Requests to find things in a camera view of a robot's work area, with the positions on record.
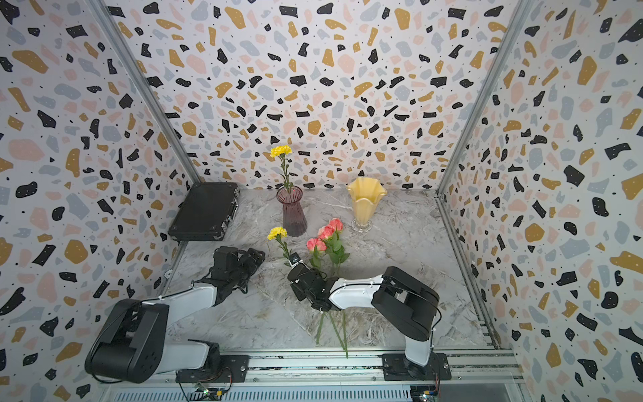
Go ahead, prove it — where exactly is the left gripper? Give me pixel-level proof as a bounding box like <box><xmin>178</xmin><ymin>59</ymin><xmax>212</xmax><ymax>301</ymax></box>
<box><xmin>228</xmin><ymin>247</ymin><xmax>265</xmax><ymax>288</ymax></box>

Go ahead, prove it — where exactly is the pink rose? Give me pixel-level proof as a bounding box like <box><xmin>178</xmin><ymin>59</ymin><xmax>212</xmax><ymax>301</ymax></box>
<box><xmin>329</xmin><ymin>218</ymin><xmax>350</xmax><ymax>352</ymax></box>
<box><xmin>306</xmin><ymin>238</ymin><xmax>327</xmax><ymax>345</ymax></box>
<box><xmin>318</xmin><ymin>223</ymin><xmax>348</xmax><ymax>357</ymax></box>

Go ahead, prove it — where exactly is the yellow carnation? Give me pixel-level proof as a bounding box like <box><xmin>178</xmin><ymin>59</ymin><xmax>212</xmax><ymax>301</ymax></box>
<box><xmin>267</xmin><ymin>226</ymin><xmax>301</xmax><ymax>266</ymax></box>
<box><xmin>271</xmin><ymin>145</ymin><xmax>293</xmax><ymax>194</ymax></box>

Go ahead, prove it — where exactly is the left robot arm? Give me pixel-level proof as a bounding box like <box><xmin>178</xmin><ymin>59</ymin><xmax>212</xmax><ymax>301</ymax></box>
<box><xmin>85</xmin><ymin>246</ymin><xmax>266</xmax><ymax>384</ymax></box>

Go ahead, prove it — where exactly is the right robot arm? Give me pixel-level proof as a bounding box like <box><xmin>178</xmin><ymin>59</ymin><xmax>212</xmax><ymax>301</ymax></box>
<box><xmin>287</xmin><ymin>261</ymin><xmax>441</xmax><ymax>367</ymax></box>

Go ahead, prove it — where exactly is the purple ribbed glass vase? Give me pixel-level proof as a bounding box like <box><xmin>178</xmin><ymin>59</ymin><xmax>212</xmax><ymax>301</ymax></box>
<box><xmin>276</xmin><ymin>186</ymin><xmax>307</xmax><ymax>237</ymax></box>

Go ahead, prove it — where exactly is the black briefcase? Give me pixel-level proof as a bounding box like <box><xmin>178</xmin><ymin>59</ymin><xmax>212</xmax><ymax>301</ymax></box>
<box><xmin>168</xmin><ymin>183</ymin><xmax>239</xmax><ymax>241</ymax></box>

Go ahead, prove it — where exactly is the yellow fluted glass vase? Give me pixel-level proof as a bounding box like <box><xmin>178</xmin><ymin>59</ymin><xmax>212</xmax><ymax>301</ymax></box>
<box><xmin>347</xmin><ymin>177</ymin><xmax>388</xmax><ymax>234</ymax></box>

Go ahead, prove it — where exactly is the green circuit board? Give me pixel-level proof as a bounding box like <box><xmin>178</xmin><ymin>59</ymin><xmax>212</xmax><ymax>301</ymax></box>
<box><xmin>195</xmin><ymin>383</ymin><xmax>230</xmax><ymax>401</ymax></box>

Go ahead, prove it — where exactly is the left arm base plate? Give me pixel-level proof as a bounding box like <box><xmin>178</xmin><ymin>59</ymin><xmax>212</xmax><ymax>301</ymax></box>
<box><xmin>175</xmin><ymin>354</ymin><xmax>251</xmax><ymax>384</ymax></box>

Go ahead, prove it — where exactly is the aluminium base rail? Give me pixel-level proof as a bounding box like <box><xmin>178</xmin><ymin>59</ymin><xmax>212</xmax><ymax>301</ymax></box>
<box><xmin>98</xmin><ymin>348</ymin><xmax>531</xmax><ymax>401</ymax></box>

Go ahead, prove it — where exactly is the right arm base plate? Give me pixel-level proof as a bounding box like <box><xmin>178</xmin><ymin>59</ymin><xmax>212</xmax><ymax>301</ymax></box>
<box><xmin>382</xmin><ymin>352</ymin><xmax>452</xmax><ymax>381</ymax></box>

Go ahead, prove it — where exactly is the aluminium left corner post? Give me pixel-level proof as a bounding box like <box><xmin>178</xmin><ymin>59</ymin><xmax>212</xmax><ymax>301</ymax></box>
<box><xmin>85</xmin><ymin>1</ymin><xmax>202</xmax><ymax>184</ymax></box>

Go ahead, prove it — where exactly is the aluminium corner post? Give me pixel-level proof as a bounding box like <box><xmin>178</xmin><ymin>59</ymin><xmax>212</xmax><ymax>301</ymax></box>
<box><xmin>85</xmin><ymin>1</ymin><xmax>202</xmax><ymax>184</ymax></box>
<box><xmin>436</xmin><ymin>0</ymin><xmax>533</xmax><ymax>199</ymax></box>

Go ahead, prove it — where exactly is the aluminium right corner post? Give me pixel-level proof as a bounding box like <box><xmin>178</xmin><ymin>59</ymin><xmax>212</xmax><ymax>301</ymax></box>
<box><xmin>436</xmin><ymin>0</ymin><xmax>533</xmax><ymax>199</ymax></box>

